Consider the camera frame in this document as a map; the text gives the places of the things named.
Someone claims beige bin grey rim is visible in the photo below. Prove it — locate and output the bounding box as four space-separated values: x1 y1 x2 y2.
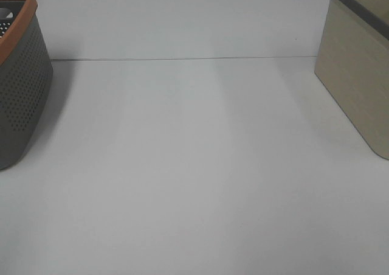
314 0 388 159

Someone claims grey perforated basket orange rim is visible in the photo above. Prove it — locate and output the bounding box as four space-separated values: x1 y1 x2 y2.
1 0 53 169

